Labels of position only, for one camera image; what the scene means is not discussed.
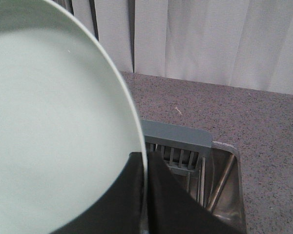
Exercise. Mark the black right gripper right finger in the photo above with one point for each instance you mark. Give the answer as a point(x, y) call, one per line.
point(171, 210)

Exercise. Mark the stainless steel sink basin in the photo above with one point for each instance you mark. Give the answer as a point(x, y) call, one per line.
point(223, 186)

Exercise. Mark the white pleated curtain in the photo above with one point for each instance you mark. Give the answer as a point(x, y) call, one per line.
point(240, 43)

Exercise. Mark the grey sink drying rack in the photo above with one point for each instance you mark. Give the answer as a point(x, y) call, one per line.
point(185, 151)

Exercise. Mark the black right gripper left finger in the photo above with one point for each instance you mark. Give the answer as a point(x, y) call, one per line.
point(118, 210)

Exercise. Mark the light green round plate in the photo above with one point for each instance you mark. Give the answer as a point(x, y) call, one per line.
point(67, 119)

